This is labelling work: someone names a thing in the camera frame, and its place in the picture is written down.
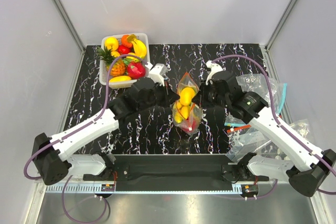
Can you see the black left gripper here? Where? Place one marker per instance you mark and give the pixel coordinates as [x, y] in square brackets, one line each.
[169, 95]

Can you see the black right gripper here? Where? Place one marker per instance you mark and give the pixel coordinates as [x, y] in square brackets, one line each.
[200, 98]

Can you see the clear bag orange zipper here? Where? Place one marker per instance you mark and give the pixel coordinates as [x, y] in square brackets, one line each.
[196, 111]

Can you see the yellow banana bunch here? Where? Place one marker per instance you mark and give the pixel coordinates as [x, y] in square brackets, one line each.
[180, 112]

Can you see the red apple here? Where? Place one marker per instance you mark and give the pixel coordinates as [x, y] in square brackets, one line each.
[190, 127]
[123, 50]

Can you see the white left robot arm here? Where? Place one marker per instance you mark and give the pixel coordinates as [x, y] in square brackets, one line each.
[55, 156]

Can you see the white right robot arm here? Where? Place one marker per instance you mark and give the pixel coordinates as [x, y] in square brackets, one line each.
[308, 165]

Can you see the clear bag red zipper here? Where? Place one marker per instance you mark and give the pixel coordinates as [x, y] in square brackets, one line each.
[244, 140]

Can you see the red dragon fruit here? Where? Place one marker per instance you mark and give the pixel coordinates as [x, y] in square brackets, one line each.
[136, 70]

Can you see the small yellow mango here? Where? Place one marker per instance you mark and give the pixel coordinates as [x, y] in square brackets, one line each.
[120, 79]

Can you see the small pineapple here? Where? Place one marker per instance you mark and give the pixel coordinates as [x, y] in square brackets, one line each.
[108, 56]

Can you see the yellow starfruit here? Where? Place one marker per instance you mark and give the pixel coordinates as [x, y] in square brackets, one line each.
[139, 47]

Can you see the white plastic fruit basket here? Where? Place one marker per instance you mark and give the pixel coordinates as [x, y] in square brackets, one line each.
[104, 74]

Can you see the orange tangerine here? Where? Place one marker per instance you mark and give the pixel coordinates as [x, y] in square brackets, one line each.
[125, 42]

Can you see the yellow lemon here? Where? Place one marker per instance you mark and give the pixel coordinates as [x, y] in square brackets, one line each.
[111, 43]

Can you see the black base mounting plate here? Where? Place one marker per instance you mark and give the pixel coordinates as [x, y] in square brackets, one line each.
[202, 168]

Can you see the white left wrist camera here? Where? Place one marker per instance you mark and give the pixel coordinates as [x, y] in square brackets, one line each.
[156, 73]

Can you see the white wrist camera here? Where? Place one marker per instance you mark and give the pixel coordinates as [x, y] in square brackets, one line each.
[212, 68]
[156, 73]

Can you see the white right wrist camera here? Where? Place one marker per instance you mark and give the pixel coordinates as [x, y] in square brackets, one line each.
[212, 68]

